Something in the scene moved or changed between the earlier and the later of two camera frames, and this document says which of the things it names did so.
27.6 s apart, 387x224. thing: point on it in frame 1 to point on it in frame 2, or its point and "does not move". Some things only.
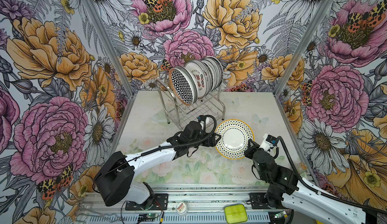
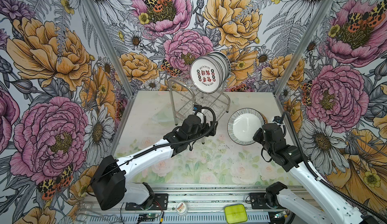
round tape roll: x=181 y=208 does not move
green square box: x=236 y=213 does not move
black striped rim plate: x=211 y=74 to x=243 y=124
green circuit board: x=148 y=215 does not move
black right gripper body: x=250 y=154 to x=259 y=137
